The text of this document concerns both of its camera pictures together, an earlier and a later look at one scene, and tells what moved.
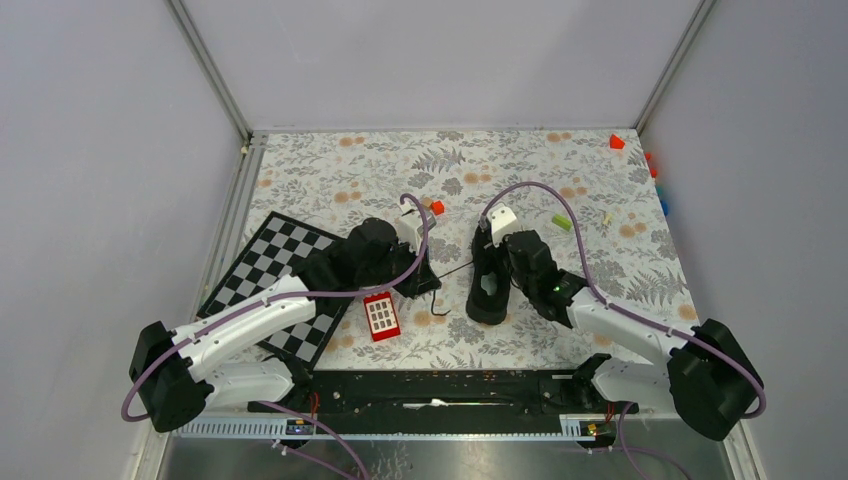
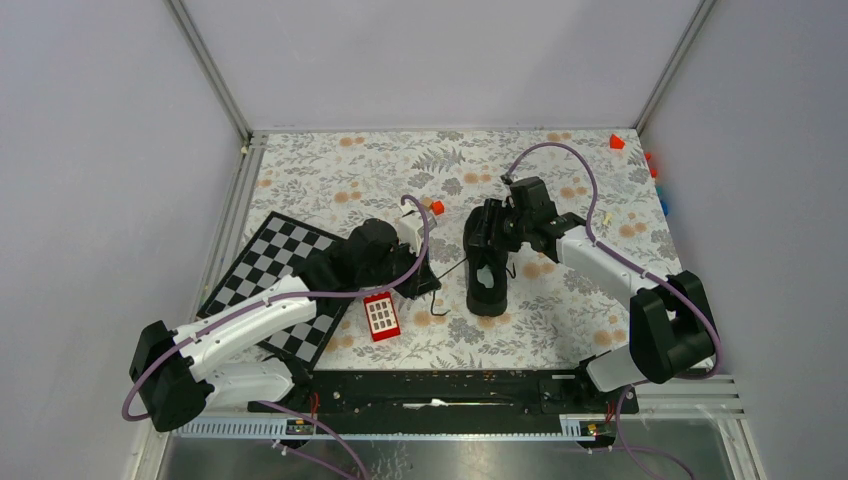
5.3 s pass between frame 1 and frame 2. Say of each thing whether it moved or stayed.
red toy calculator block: stayed
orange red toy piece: stayed
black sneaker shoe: moved
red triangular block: stayed
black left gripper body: stayed
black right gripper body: moved
